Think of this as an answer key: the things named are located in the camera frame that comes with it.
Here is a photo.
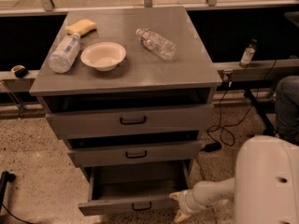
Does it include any black power cable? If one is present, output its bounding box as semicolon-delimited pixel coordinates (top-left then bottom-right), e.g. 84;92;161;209
206;59;278;147

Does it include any grey top drawer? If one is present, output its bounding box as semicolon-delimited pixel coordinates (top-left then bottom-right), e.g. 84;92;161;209
46;105;213;140

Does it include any grey drawer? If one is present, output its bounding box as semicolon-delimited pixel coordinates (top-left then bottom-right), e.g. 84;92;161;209
78;160;191;216
68;140;202;167
46;105;213;140

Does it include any grey middle drawer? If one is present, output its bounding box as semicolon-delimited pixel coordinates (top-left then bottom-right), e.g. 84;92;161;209
68;140;202;167

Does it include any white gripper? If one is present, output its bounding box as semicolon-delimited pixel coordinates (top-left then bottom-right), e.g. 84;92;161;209
169;189;201;223

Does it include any black stand at left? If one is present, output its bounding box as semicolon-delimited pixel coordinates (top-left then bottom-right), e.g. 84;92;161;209
0;171;16;211

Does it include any yellow sponge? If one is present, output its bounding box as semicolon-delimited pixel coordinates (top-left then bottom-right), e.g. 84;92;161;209
65;19;97;35

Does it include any grey drawer cabinet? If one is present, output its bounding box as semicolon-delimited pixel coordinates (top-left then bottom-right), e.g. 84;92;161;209
29;6;223;191

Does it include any small bottle on ledge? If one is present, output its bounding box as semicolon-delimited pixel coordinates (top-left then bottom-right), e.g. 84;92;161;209
239;39;257;68

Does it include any grey bottom drawer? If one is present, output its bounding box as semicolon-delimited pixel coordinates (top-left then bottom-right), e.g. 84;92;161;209
78;160;191;216

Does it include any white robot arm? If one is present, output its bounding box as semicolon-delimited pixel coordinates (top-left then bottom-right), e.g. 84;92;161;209
170;135;299;224

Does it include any clear crumpled water bottle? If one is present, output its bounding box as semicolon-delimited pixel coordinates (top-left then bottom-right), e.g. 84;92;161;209
135;28;176;61

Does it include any white bowl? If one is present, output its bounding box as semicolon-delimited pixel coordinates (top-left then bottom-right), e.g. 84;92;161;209
80;42;126;71

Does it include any black power adapter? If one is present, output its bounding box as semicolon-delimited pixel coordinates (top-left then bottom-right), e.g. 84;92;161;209
203;142;222;152

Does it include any person leg in jeans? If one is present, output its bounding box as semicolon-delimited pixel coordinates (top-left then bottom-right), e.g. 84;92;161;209
275;76;299;145

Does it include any labelled plastic water bottle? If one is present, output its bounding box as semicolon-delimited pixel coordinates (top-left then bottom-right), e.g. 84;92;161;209
49;33;80;74

